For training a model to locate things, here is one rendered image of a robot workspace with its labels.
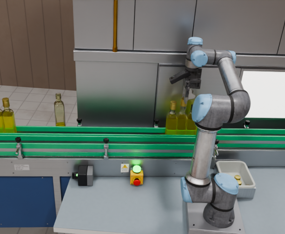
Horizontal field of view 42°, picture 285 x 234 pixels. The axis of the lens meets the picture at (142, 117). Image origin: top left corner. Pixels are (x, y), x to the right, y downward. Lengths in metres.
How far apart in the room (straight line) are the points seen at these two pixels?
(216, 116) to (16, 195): 1.32
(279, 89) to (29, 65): 3.20
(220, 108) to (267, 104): 0.89
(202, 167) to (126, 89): 0.76
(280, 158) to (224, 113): 0.95
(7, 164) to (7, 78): 2.85
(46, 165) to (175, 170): 0.72
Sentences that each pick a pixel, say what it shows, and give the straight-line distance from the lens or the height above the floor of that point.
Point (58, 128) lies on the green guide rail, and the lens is 2.19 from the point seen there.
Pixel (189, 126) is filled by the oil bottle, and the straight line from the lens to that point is 2.13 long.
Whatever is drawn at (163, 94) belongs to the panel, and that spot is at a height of 1.15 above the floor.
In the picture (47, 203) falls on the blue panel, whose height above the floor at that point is 0.53.
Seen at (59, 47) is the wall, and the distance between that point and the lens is 4.54.
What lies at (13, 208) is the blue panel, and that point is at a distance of 2.40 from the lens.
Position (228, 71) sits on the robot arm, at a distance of 1.74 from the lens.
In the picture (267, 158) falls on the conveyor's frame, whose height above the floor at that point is 0.82.
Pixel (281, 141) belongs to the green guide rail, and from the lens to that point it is 2.35.
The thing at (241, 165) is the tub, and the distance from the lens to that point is 2.24.
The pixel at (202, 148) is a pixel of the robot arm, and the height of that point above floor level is 1.23.
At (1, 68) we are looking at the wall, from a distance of 4.89.
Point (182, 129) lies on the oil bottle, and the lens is 2.13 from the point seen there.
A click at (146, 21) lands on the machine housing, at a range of 2.03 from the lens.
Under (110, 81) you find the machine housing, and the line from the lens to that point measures 2.15.
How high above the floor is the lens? 2.13
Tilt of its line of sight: 31 degrees down
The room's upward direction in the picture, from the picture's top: 4 degrees clockwise
